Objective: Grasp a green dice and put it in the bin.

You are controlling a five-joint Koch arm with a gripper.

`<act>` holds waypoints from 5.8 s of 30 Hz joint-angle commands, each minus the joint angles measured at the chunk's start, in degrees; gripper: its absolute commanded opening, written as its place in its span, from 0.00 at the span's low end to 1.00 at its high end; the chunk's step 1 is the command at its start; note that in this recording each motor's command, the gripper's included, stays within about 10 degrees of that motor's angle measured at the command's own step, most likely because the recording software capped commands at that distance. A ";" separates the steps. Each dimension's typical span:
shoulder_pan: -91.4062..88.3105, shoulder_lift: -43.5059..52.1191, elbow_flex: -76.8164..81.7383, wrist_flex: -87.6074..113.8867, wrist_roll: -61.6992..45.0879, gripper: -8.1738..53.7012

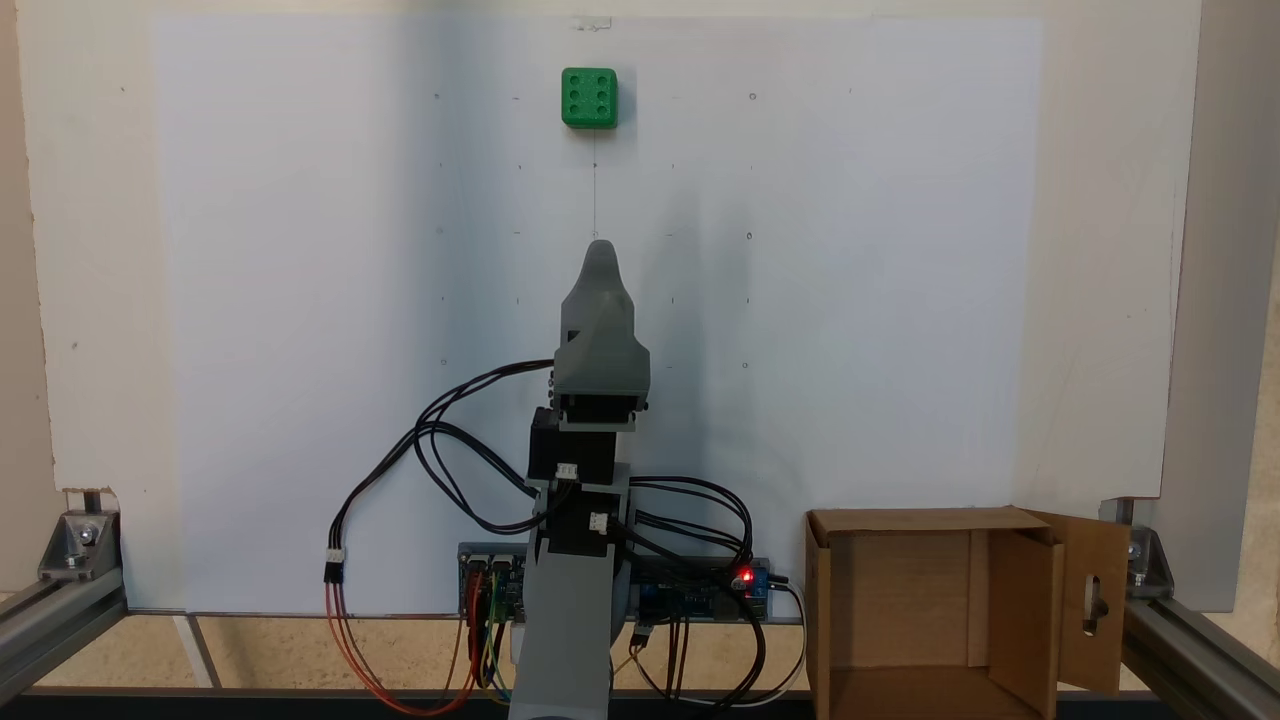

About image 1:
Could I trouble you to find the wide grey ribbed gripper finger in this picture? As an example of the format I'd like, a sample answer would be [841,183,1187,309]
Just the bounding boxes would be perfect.
[560,240,638,339]

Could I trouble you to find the green die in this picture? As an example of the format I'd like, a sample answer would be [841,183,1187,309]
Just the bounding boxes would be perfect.
[561,67,619,130]

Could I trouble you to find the blue circuit board red light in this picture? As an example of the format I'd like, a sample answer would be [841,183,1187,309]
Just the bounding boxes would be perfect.
[632,556,773,623]

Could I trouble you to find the large white paper sheet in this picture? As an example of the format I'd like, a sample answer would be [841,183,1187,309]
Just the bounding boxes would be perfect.
[155,15,1044,616]

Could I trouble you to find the brown cardboard box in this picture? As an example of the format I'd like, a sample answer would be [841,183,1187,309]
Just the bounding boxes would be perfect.
[805,505,1133,720]

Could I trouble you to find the black looped motor cable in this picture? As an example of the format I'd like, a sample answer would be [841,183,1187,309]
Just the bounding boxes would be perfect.
[622,476,757,583]
[412,358,557,534]

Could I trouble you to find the green circuit board with wires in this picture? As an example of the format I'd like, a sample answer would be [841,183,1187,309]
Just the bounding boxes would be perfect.
[458,543,529,623]

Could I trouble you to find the coloured jumper wires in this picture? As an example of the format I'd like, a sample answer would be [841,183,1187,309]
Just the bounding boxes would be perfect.
[463,568,516,707]

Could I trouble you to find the black cable with white connector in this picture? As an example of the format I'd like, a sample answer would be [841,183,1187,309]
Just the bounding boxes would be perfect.
[323,420,536,586]

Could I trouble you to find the black power cable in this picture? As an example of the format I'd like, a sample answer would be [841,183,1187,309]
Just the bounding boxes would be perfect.
[630,575,801,707]

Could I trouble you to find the orange and red wires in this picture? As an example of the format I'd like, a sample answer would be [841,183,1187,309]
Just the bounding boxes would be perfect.
[323,580,481,717]

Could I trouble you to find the metal corner bracket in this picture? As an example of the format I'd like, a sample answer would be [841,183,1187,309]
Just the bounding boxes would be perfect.
[38,508,123,583]
[1126,525,1174,599]

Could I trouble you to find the grey aluminium frame rail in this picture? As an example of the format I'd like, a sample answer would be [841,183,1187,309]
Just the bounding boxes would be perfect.
[1122,595,1280,720]
[0,570,129,707]

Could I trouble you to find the grey aluminium frame post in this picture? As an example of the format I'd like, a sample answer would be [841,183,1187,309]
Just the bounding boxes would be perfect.
[1148,0,1280,613]

